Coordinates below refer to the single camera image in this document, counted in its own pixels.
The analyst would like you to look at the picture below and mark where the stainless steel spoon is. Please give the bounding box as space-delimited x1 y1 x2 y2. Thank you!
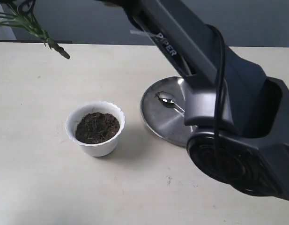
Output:
154 91 185 116

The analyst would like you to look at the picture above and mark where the artificial red anthurium plant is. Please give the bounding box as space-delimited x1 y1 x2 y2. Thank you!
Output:
0 0 70 59

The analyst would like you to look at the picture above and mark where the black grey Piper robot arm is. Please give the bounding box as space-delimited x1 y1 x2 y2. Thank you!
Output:
104 0 289 201

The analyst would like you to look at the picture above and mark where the dark potting soil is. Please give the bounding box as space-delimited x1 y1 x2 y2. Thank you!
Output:
75 112 120 144

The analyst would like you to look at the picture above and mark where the white scalloped flower pot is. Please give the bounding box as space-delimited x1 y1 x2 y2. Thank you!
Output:
66 101 126 157

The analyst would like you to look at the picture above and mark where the round stainless steel plate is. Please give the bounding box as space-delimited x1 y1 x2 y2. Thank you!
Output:
140 76 195 147

